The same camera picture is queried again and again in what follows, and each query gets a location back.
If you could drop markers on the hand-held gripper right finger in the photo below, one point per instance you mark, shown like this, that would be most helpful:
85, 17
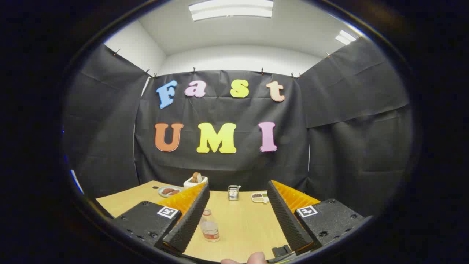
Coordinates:
289, 220

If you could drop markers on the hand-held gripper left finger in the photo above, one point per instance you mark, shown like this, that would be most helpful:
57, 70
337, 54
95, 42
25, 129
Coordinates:
190, 220

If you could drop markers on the clear plastic juice bottle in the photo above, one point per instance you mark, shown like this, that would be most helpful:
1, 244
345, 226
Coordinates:
211, 230

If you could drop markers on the white toaster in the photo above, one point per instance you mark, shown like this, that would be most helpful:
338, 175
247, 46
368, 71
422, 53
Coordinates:
190, 184

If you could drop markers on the pale green plate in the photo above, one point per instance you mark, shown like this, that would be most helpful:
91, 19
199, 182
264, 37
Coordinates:
163, 194

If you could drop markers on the white divided dish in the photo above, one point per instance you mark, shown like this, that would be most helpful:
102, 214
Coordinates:
258, 198

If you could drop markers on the bread slice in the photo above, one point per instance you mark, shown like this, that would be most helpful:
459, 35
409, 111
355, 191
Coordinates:
196, 178

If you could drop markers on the wooden table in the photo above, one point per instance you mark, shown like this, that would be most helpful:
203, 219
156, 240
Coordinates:
245, 223

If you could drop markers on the black backdrop cloth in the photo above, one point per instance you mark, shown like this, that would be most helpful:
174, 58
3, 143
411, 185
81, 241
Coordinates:
220, 165

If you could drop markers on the small ceiling light panel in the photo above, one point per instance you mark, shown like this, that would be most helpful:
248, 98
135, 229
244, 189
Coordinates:
345, 37

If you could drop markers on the large ceiling light panel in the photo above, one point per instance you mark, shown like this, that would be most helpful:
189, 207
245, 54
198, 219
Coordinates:
231, 9

